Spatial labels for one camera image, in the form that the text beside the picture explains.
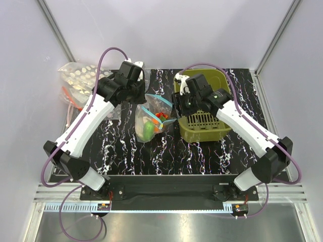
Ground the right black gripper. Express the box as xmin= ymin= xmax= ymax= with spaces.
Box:
xmin=170 ymin=90 xmax=200 ymax=119

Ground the green leafy red toy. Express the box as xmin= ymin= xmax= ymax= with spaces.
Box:
xmin=155 ymin=112 xmax=169 ymax=122

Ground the clear blue-zipper bag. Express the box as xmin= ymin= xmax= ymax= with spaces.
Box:
xmin=135 ymin=94 xmax=177 ymax=143

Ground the green vegetable toy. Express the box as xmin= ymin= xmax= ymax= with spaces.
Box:
xmin=143 ymin=121 xmax=154 ymax=140

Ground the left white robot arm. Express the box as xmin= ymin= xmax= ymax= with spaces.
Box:
xmin=40 ymin=71 xmax=145 ymax=200

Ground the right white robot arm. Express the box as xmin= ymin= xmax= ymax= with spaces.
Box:
xmin=172 ymin=89 xmax=293 ymax=200

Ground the clear orange-zipper bag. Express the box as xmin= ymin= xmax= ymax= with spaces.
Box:
xmin=103 ymin=69 xmax=151 ymax=120

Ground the bag of white discs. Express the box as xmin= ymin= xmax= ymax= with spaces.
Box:
xmin=58 ymin=62 xmax=112 ymax=93

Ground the clear red-zipper bag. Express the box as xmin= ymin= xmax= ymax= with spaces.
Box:
xmin=60 ymin=86 xmax=83 ymax=111

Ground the olive green plastic bin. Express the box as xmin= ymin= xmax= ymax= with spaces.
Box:
xmin=174 ymin=69 xmax=232 ymax=143

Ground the black marble pattern mat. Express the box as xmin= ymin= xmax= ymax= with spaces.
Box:
xmin=82 ymin=69 xmax=267 ymax=175

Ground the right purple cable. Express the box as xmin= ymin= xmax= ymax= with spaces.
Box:
xmin=179 ymin=62 xmax=303 ymax=219

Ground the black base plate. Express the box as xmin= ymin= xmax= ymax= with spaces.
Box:
xmin=80 ymin=174 xmax=259 ymax=213

